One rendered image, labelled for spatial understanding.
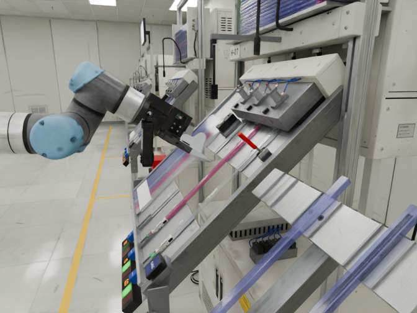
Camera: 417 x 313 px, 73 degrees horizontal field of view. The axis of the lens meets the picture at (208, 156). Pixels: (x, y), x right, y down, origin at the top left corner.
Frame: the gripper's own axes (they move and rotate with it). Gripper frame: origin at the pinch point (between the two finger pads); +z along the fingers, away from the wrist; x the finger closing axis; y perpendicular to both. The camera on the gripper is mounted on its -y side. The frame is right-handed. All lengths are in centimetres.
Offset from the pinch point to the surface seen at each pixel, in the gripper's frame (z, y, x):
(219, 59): 22, 58, 135
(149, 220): 3.3, -29.5, 20.8
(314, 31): 8.4, 43.3, -0.7
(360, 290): 66, -11, -10
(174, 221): 5.5, -21.6, 7.2
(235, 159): 12.1, 3.6, 7.0
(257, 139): 14.4, 12.3, 6.0
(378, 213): 196, 25, 98
